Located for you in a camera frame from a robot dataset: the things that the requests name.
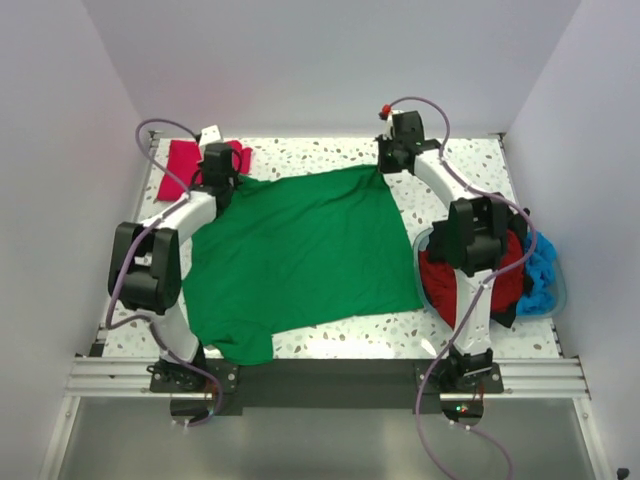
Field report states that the green t-shirt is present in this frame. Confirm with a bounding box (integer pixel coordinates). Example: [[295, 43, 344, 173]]
[[183, 165, 421, 365]]

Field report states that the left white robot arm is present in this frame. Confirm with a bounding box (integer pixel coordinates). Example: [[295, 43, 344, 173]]
[[105, 142, 241, 392]]

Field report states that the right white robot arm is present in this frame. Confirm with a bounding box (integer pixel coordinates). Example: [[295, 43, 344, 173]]
[[376, 105, 508, 393]]

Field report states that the folded pink red t-shirt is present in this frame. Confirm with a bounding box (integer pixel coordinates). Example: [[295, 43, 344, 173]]
[[156, 140, 253, 202]]

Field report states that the bright blue t-shirt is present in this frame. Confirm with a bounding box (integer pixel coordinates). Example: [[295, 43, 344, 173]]
[[516, 232, 557, 316]]

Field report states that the translucent blue laundry basket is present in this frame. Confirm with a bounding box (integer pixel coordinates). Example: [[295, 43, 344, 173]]
[[413, 229, 567, 328]]

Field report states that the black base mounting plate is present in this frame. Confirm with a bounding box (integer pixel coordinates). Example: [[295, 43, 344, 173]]
[[149, 357, 504, 417]]

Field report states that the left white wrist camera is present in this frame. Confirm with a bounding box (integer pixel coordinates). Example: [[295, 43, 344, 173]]
[[198, 125, 222, 147]]

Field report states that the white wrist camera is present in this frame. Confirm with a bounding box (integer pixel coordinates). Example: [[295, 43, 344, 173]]
[[379, 104, 394, 140], [198, 125, 222, 147]]

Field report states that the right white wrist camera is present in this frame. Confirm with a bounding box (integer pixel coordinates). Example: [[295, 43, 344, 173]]
[[379, 104, 394, 140]]

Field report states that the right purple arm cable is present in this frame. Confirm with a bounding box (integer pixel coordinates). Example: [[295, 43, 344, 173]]
[[389, 95, 539, 480]]

